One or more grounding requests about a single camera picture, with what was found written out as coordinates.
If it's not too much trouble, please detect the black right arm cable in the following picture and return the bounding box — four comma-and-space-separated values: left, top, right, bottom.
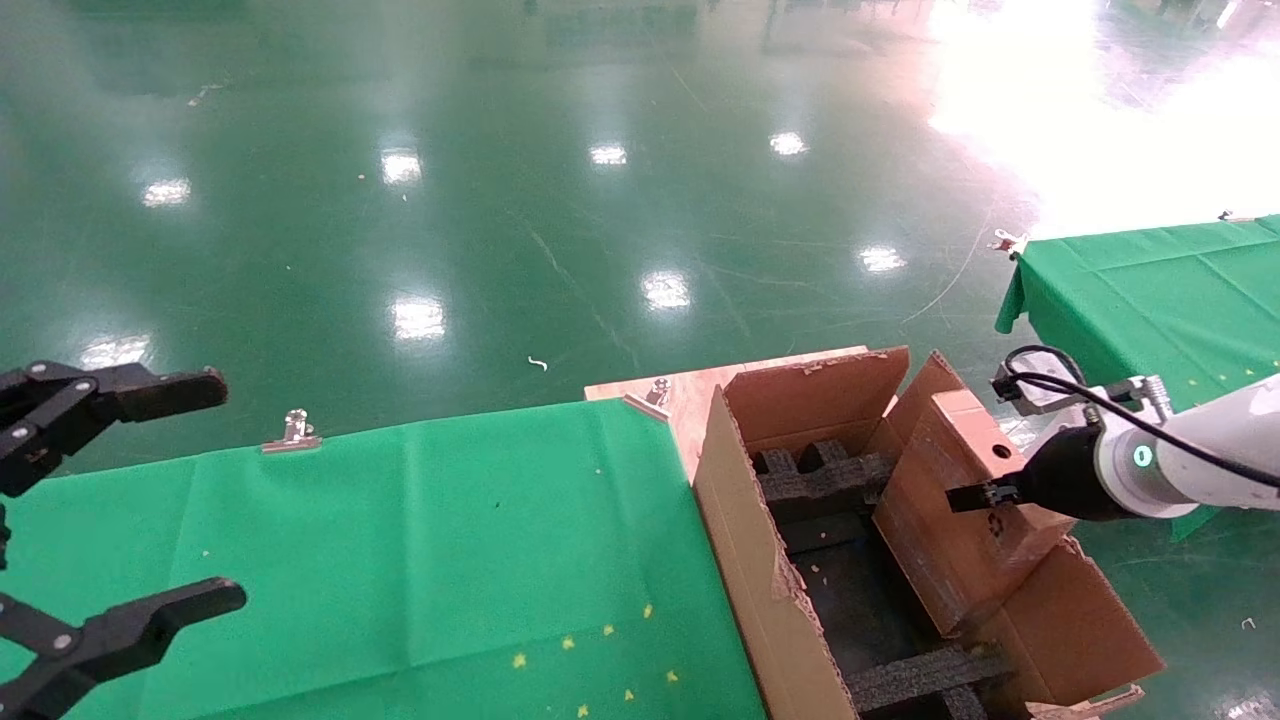
1003, 345, 1280, 491

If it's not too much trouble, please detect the green table cloth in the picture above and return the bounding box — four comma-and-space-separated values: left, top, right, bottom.
995, 213, 1280, 541
0, 398, 769, 720

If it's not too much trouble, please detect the large open cardboard carton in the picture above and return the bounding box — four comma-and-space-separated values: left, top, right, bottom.
693, 345, 1166, 720

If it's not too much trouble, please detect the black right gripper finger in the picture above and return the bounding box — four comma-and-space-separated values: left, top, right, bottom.
945, 483, 1023, 513

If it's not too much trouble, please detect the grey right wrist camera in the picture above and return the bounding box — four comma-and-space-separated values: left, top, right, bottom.
990, 372, 1171, 416

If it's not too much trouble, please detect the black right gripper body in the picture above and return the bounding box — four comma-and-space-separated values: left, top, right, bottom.
1016, 425, 1113, 523

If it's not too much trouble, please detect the black foam insert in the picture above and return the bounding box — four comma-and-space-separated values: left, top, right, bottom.
755, 440, 896, 526
845, 648, 1011, 720

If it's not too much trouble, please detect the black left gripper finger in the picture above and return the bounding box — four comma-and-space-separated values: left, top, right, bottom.
0, 362, 229, 498
0, 578, 247, 720

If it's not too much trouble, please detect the small cardboard box with hole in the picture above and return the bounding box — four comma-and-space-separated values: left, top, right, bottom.
873, 388, 1079, 638

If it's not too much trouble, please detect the light plywood board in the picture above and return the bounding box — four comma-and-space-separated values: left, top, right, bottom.
585, 345, 1146, 720

